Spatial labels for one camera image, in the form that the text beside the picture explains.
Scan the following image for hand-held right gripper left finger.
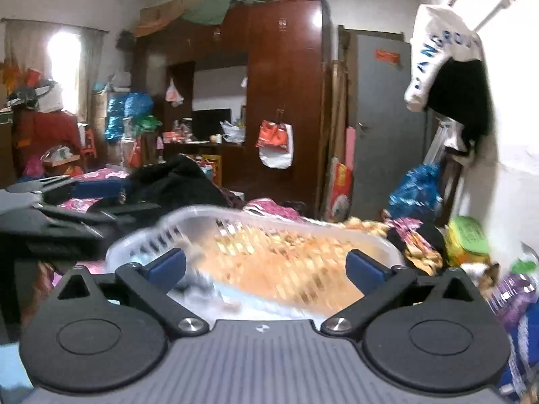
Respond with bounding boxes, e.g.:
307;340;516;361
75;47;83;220
54;248;210;338

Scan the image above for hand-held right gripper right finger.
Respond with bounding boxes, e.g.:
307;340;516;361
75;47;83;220
320;249;481;338

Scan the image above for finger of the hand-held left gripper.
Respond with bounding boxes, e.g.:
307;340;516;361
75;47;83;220
36;202;163;236
8;175;128;200

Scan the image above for white plastic basket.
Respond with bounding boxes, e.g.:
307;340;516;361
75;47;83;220
104;204;406;325

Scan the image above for black cloth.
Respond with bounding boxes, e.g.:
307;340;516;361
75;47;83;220
88;154;230;215

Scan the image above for red cloth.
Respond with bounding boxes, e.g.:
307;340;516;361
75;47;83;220
12;108;83;169

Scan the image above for blue shiny plastic bags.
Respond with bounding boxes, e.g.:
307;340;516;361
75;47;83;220
104;92;155;141

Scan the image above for printed orange sack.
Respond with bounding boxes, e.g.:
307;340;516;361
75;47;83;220
327;158;353;222

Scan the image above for blue crinkled plastic bag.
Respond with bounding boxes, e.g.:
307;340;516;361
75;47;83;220
387;164;444;221

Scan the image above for pink floral blanket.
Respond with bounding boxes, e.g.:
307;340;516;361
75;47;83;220
244;198;314;222

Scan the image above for green lidded container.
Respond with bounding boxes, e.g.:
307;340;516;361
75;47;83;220
445;216;491;265

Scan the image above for pink hanging plastic bag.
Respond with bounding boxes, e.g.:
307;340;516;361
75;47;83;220
165;78;185;107

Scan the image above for pale window curtain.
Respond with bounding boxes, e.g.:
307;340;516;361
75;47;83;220
2;19;109;121

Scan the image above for black television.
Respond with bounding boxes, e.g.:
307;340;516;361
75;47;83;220
192;108;232;139

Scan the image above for grey door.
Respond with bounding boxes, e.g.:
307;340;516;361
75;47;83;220
349;34;428;222

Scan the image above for white plastic bag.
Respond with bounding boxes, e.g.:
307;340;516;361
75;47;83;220
220;120;246;144

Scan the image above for purple packet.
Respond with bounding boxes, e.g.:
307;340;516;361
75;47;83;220
486;273;539;329

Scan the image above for orange and white hanging bag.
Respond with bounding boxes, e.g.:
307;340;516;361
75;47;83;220
257;111;294;170

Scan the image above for cardboard box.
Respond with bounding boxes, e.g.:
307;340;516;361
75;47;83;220
139;0;186;28

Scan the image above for black hanging garment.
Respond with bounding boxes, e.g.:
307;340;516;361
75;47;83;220
425;59;493;165

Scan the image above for brown wooden wardrobe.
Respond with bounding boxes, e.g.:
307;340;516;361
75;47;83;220
134;0;333;220

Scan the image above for green cloth bundle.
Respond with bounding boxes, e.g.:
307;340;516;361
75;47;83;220
179;0;236;26

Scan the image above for white hanging bag blue print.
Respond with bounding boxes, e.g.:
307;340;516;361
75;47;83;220
404;4;484;113

